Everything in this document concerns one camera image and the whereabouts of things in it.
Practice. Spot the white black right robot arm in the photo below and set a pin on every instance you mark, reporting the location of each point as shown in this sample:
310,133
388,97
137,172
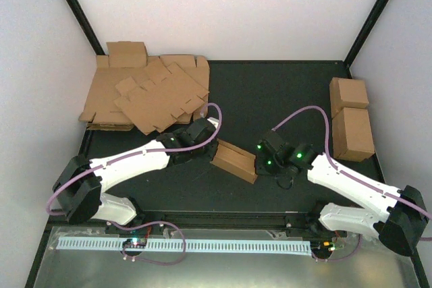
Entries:
393,216

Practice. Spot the small folded cardboard box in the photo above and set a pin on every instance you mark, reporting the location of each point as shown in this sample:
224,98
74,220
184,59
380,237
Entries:
127,54

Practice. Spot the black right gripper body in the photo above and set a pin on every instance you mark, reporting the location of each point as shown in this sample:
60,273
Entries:
271,168

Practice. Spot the black corner frame post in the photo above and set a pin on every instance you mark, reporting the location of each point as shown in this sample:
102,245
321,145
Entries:
85,25
365,31

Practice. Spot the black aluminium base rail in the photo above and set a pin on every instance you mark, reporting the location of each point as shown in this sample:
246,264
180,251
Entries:
291,222

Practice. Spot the metal base plate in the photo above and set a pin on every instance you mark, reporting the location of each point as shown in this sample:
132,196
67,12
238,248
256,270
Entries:
356,263

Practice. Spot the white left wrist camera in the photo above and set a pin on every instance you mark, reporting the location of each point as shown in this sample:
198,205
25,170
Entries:
215,122

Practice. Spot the black left corner frame post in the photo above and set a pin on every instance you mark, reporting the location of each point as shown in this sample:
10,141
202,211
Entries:
85,25

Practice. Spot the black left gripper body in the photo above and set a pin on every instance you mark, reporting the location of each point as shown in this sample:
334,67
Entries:
208,156

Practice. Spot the folded cardboard box front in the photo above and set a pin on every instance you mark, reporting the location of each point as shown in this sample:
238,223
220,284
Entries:
352,135

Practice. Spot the loose top cardboard blank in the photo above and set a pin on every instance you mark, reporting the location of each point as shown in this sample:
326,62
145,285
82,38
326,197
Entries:
158,95

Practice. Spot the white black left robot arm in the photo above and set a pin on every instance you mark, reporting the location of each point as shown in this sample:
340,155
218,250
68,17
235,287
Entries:
82,188

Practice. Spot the light blue slotted cable duct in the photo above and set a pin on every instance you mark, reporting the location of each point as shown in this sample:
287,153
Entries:
220,246

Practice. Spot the black right corner frame post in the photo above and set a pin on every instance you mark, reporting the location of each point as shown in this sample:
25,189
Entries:
365,31

